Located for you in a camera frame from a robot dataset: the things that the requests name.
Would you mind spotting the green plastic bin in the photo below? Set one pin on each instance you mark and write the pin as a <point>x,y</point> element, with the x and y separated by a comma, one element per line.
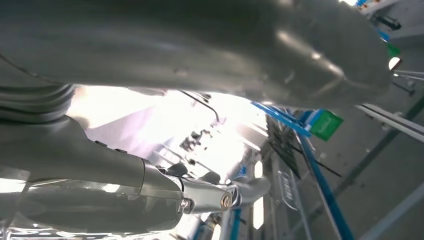
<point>326,126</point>

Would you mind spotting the blue metal shelf rack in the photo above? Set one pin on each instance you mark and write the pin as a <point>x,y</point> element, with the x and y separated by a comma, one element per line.
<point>331,203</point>

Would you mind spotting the silver robot right leg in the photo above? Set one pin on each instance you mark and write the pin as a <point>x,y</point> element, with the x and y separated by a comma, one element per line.
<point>165,43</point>

